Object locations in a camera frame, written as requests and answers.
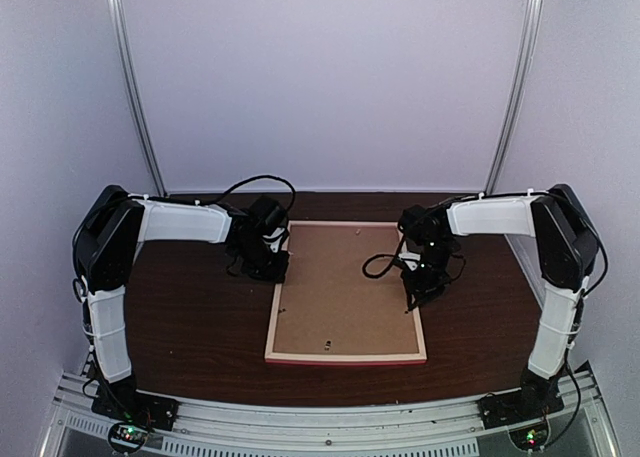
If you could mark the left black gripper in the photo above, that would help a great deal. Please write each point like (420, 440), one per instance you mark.
(276, 275)

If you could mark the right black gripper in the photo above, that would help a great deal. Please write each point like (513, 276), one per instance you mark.
(423, 292)

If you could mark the brown backing board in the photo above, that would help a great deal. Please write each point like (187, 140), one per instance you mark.
(345, 292)

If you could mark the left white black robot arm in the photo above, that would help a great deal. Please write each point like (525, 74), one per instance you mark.
(110, 237)

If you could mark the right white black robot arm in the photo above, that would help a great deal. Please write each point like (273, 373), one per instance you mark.
(567, 246)

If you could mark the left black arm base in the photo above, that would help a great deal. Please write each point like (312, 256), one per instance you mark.
(121, 400)

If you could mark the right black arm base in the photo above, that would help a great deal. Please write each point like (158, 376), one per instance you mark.
(536, 397)

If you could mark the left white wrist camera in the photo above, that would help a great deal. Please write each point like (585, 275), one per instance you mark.
(276, 241)

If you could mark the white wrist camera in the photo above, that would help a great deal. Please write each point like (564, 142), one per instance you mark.
(410, 261)
(276, 241)

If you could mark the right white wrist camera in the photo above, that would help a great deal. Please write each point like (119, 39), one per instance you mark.
(410, 261)

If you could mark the front aluminium rail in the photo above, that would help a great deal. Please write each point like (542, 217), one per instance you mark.
(452, 427)

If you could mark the right aluminium corner post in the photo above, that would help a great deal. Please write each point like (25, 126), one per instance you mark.
(528, 40)

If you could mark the aluminium corner post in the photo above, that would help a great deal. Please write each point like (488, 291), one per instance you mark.
(528, 40)
(117, 13)

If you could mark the left aluminium corner post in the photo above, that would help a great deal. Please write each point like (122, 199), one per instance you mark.
(117, 13)

